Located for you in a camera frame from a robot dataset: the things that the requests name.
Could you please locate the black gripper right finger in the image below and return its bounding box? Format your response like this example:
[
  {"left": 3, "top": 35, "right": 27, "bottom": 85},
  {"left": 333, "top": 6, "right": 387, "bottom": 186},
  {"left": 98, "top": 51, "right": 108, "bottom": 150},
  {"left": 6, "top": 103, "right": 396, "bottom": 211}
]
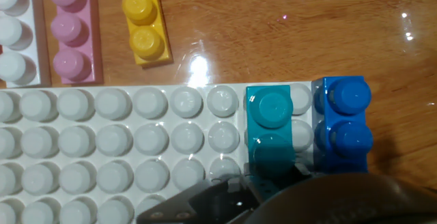
[{"left": 294, "top": 163, "right": 313, "bottom": 184}]

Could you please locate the teal four-stud block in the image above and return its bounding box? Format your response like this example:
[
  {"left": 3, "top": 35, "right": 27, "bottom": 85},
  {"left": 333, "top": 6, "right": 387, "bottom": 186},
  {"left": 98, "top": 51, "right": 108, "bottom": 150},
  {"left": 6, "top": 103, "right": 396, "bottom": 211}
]
[{"left": 245, "top": 84, "right": 296, "bottom": 197}]

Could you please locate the glossy wooden board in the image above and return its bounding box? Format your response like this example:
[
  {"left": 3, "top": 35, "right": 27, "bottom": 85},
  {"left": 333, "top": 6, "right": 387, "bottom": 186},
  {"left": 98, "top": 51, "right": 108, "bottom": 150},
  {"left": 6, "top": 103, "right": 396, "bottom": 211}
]
[{"left": 0, "top": 0, "right": 437, "bottom": 191}]

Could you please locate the yellow four-stud block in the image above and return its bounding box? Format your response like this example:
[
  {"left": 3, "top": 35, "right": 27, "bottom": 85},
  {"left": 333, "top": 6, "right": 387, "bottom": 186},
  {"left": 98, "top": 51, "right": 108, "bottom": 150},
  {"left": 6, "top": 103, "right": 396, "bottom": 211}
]
[{"left": 117, "top": 0, "right": 174, "bottom": 68}]

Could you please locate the blue four-stud block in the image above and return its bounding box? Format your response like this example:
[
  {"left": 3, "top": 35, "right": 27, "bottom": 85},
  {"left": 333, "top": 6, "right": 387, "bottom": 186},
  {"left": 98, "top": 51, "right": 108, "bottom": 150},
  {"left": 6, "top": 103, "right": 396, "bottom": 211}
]
[{"left": 311, "top": 75, "right": 374, "bottom": 174}]

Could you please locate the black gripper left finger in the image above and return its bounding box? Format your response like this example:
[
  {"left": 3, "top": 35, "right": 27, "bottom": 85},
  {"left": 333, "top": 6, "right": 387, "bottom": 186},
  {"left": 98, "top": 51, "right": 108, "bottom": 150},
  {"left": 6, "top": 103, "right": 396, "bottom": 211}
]
[{"left": 135, "top": 164, "right": 264, "bottom": 224}]

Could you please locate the white four-stud block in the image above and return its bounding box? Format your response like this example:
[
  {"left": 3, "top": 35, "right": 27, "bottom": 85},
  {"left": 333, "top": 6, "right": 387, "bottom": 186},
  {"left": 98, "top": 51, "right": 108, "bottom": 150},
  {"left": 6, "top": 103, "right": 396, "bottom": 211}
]
[{"left": 0, "top": 0, "right": 51, "bottom": 89}]

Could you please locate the white studded baseplate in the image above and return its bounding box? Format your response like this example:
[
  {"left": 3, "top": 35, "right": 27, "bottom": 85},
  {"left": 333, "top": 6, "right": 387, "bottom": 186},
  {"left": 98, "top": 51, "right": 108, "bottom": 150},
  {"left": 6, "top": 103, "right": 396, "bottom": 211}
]
[{"left": 0, "top": 80, "right": 322, "bottom": 224}]

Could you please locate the light pink four-stud block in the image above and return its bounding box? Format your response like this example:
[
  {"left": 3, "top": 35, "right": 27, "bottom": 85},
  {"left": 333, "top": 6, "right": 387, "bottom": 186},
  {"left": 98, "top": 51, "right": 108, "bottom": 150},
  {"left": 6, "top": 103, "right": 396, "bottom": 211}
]
[{"left": 48, "top": 0, "right": 104, "bottom": 85}]

